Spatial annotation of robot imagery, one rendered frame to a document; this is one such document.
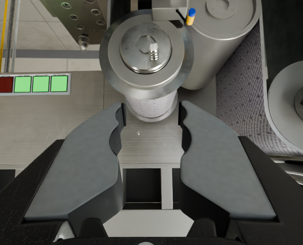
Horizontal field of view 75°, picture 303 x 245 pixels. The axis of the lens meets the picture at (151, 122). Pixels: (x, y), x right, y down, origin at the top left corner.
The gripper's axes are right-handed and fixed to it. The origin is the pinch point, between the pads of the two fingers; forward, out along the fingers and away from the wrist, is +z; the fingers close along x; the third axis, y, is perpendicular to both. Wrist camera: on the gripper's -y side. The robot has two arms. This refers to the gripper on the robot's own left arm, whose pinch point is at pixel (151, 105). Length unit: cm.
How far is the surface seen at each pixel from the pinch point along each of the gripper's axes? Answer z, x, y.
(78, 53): 275, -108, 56
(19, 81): 50, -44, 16
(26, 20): 226, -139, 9
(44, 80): 50, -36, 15
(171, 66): 17.6, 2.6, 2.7
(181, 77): 17.6, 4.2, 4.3
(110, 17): 25.2, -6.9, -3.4
